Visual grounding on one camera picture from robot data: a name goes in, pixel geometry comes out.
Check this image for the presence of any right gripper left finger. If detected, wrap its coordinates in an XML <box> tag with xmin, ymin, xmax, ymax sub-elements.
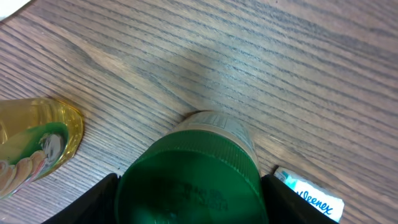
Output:
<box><xmin>43</xmin><ymin>173</ymin><xmax>120</xmax><ymax>224</ymax></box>

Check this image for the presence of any yellow liquid bottle silver cap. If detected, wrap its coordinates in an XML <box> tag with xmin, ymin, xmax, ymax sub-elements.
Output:
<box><xmin>1</xmin><ymin>98</ymin><xmax>84</xmax><ymax>198</ymax></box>

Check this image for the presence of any white barcode scanner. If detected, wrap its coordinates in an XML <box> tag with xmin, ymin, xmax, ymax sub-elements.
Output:
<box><xmin>0</xmin><ymin>0</ymin><xmax>30</xmax><ymax>21</ymax></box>

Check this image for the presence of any teal tissue pack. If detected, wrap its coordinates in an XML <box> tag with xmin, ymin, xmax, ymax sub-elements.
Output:
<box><xmin>274</xmin><ymin>167</ymin><xmax>345</xmax><ymax>223</ymax></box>

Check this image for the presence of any green lid white jar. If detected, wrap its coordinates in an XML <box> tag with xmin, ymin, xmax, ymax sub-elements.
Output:
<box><xmin>114</xmin><ymin>111</ymin><xmax>269</xmax><ymax>223</ymax></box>

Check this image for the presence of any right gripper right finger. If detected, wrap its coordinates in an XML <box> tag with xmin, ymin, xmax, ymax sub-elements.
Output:
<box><xmin>261</xmin><ymin>174</ymin><xmax>337</xmax><ymax>224</ymax></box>

